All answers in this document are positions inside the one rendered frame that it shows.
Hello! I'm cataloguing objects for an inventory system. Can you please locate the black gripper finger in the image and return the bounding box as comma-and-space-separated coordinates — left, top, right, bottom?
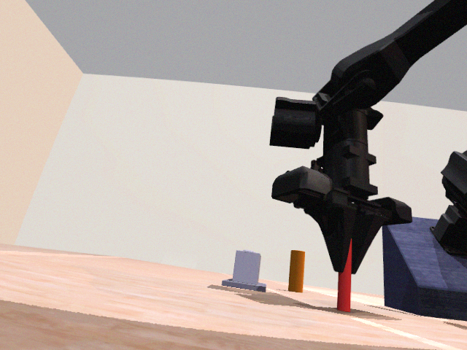
351, 214, 389, 274
304, 203, 357, 272

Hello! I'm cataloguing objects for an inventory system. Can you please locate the orange cylinder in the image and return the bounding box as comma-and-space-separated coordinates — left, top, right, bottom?
288, 250, 305, 293

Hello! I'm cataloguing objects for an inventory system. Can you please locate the dark red peg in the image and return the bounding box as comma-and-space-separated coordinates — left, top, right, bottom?
337, 239, 352, 312

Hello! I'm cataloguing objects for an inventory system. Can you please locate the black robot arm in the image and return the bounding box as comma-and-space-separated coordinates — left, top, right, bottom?
269, 0, 467, 256

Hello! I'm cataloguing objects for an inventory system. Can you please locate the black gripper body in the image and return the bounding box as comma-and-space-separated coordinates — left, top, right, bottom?
271, 141, 413, 225

